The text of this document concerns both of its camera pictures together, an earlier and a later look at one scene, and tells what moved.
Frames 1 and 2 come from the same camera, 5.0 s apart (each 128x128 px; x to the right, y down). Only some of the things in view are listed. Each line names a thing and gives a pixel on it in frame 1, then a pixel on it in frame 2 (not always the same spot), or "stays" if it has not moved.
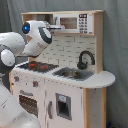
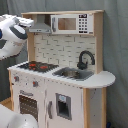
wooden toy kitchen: [64, 86] stays
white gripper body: [54, 27] -> [25, 22]
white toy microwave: [74, 23] stays
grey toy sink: [74, 73] stays
